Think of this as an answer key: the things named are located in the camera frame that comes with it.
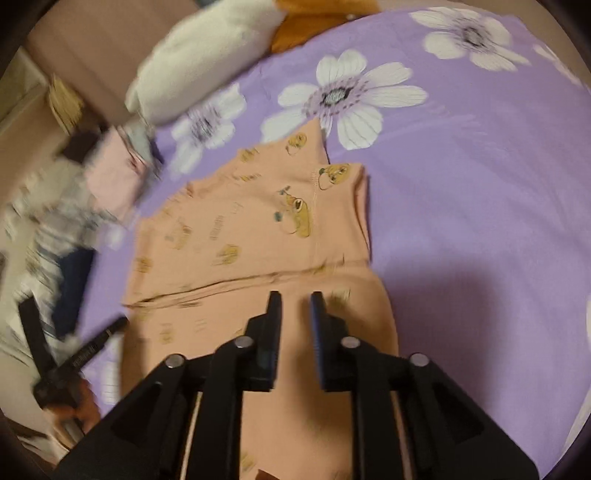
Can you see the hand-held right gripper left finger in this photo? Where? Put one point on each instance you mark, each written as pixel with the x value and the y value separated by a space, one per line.
pixel 268 341

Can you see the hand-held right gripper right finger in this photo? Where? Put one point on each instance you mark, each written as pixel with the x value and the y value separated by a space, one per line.
pixel 323 341

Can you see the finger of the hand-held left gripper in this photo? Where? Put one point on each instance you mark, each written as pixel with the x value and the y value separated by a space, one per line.
pixel 37 337
pixel 99 344

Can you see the orange printed baby shirt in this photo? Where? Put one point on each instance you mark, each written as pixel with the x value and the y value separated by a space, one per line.
pixel 231 240

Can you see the person's left hand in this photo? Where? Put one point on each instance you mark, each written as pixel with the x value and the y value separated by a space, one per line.
pixel 85 408

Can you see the navy blue garment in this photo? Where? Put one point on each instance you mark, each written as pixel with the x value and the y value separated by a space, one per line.
pixel 74 286

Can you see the large plaid pillow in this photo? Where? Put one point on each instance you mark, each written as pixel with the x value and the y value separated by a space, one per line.
pixel 60 221

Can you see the pink folded garment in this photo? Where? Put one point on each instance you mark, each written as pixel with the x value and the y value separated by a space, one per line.
pixel 115 180

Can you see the purple floral blanket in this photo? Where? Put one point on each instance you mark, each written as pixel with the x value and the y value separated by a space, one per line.
pixel 461 184

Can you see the grey folded garment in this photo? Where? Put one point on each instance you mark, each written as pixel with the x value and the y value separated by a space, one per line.
pixel 138 134

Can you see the yellow fringed curtain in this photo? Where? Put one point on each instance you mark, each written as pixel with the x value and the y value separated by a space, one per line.
pixel 64 106

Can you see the white duck plush pillow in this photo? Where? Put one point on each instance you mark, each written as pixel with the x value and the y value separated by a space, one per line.
pixel 198 55

